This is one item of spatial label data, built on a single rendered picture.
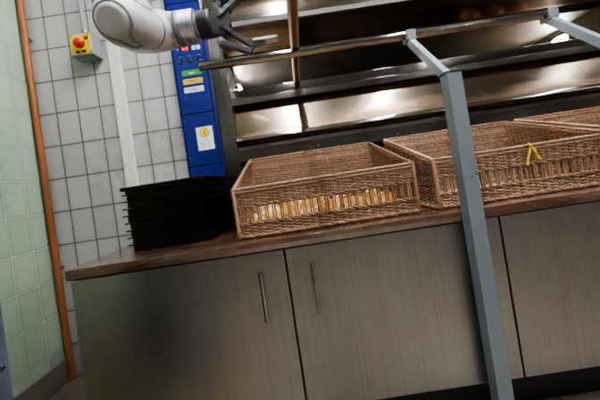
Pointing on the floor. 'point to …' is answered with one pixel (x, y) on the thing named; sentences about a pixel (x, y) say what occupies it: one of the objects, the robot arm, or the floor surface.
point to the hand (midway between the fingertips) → (270, 14)
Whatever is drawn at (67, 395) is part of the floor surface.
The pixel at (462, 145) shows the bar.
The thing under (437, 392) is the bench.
